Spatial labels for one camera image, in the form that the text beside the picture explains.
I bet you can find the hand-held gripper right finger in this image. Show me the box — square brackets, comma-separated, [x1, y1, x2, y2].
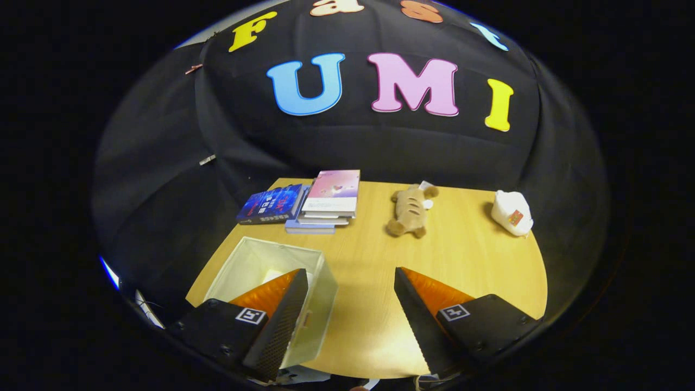
[394, 267, 544, 379]

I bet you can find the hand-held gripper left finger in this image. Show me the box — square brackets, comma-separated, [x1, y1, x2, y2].
[168, 268, 309, 383]

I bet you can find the cream fabric storage box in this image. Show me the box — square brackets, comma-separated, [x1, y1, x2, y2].
[204, 236, 338, 370]

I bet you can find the pale blue book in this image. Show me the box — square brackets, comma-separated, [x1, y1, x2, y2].
[285, 187, 336, 235]

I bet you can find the brown bread plush toy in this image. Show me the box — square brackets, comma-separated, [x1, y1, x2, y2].
[387, 182, 439, 238]

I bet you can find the dark blue book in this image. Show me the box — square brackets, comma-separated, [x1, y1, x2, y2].
[236, 184, 306, 225]

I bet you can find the white and black device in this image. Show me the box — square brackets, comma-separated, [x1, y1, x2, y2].
[135, 289, 165, 330]

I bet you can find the white plush toy red label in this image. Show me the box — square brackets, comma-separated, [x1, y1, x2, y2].
[491, 190, 534, 237]

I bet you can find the pink cover book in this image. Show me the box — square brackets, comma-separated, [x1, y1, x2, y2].
[300, 169, 361, 219]

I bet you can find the computer monitor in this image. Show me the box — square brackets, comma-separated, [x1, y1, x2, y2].
[99, 255, 121, 291]

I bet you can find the black backdrop cloth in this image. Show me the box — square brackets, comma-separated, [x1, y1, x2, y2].
[92, 0, 609, 326]

